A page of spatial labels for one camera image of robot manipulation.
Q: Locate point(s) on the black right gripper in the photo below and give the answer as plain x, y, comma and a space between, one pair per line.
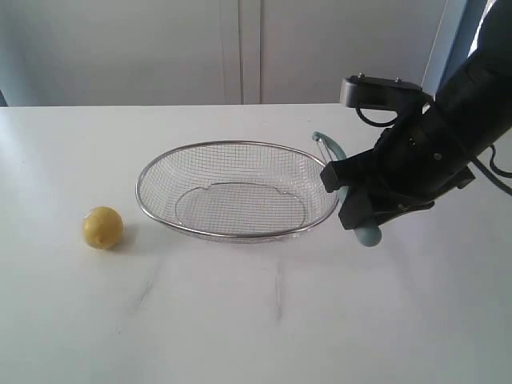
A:
420, 158

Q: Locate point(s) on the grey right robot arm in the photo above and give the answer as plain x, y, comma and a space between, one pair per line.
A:
483, 82

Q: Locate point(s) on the metal wire mesh basket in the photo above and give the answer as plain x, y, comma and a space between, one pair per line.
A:
235, 191

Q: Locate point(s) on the yellow lemon with sticker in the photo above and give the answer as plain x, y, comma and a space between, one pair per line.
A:
102, 228

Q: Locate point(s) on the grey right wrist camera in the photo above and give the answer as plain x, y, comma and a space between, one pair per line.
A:
361, 92

